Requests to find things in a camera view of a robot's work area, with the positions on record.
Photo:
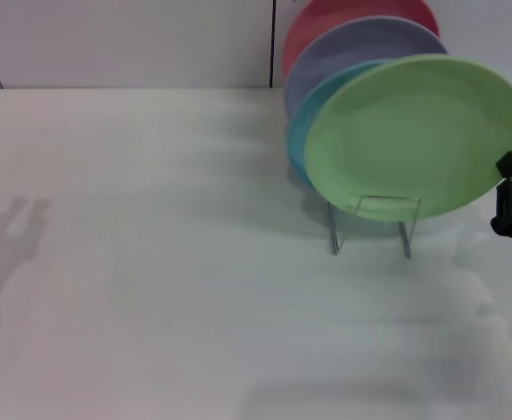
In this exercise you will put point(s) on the purple round plate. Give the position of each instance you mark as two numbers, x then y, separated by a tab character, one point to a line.
347	48

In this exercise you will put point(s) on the cyan round plate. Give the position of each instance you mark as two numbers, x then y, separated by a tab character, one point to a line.
301	131

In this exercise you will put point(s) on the red round plate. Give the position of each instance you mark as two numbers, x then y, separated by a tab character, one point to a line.
325	17

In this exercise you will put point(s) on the green round plate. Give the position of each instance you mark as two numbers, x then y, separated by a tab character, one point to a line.
413	135

